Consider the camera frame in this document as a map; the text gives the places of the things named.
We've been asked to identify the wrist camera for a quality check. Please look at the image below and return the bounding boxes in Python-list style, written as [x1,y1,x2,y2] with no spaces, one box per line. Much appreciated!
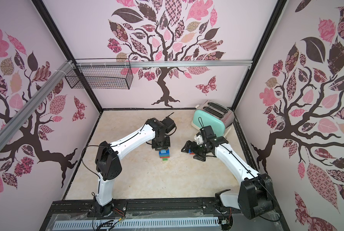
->
[162,116,177,136]
[194,126,216,145]

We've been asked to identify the mint green toaster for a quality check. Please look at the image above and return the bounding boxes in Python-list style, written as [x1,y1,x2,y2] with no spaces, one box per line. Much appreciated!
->
[191,100,235,138]

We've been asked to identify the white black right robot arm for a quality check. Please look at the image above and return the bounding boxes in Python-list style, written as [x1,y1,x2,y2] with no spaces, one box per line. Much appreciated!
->
[181,137,277,219]

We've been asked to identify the white slotted cable duct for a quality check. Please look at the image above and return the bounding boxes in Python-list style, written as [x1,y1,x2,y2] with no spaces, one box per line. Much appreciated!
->
[52,217,220,231]

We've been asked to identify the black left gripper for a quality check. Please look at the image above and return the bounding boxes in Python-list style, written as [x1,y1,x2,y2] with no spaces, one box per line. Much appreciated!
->
[152,134,171,151]

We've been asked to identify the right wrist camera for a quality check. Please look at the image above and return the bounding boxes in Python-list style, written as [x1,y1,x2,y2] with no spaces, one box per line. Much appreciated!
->
[194,126,216,145]

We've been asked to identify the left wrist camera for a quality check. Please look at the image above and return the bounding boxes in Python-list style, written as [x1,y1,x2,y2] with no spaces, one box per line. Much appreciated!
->
[162,116,177,136]

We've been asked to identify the aluminium rail back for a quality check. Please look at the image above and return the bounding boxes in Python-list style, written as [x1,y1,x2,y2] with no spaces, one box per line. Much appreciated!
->
[76,60,253,68]

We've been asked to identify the long blue lego brick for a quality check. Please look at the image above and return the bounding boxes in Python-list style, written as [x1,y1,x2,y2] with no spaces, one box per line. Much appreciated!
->
[159,152,170,157]

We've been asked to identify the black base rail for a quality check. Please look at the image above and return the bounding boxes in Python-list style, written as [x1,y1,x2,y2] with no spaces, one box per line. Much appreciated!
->
[49,195,279,216]

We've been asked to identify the aluminium rail left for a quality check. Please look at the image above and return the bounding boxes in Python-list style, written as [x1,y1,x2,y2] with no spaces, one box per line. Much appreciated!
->
[0,60,74,152]

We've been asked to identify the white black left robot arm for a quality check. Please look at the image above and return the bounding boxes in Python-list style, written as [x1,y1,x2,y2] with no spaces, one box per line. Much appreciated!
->
[94,117,176,216]

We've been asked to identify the black wire basket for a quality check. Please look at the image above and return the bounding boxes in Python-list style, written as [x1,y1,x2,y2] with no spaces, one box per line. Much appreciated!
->
[65,58,133,90]

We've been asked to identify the aluminium rail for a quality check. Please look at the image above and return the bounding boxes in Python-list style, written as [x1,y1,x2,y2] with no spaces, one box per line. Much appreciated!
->
[0,60,74,152]
[76,60,253,68]

